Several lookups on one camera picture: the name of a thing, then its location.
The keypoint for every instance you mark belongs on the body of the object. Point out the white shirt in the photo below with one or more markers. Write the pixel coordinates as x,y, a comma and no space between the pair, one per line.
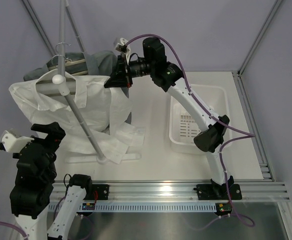
114,142

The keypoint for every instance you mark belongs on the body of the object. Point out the grey clothes rack stand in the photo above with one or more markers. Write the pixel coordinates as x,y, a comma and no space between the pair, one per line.
65,12

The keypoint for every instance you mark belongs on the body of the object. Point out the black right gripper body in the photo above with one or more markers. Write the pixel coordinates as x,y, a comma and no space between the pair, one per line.
140,68

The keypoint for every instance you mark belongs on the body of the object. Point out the aluminium frame post left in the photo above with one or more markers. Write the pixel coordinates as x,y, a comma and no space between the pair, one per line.
31,12

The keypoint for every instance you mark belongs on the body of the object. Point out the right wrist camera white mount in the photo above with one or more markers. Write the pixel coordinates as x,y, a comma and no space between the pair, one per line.
121,45

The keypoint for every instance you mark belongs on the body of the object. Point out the white slotted cable duct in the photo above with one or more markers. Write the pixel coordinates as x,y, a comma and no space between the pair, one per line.
146,207

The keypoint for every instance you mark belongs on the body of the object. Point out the grey clothes hanger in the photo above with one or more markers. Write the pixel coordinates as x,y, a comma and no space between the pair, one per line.
55,82

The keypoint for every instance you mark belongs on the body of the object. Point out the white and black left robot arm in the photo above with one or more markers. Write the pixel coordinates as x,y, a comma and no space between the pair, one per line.
30,199

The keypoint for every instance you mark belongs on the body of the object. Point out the aluminium frame post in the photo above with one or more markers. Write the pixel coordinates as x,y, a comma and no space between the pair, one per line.
266,25
31,12

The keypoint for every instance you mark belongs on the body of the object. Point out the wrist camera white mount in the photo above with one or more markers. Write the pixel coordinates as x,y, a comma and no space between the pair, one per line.
13,142
121,45

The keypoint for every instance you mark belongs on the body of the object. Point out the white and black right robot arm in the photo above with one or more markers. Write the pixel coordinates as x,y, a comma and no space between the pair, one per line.
171,78

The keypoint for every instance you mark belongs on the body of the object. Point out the grey-green shirt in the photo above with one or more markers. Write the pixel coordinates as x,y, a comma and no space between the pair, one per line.
93,62

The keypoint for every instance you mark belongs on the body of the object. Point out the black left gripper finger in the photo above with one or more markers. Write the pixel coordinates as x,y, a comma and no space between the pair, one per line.
52,129
54,138

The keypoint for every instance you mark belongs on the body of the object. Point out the aluminium frame post right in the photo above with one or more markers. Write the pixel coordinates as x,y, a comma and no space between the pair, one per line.
266,25

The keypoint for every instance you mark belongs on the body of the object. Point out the beige clothes hanger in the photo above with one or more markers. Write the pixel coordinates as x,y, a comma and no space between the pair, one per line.
74,62

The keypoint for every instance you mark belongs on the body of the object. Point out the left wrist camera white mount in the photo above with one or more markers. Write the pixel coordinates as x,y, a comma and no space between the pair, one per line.
13,142

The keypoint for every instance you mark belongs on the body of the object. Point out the white plastic basket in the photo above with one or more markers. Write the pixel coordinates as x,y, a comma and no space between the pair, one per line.
182,126

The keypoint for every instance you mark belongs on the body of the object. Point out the aluminium mounting rail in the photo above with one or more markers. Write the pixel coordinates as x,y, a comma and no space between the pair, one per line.
183,191

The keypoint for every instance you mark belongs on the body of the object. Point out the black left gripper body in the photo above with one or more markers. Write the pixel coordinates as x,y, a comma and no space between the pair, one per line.
52,173

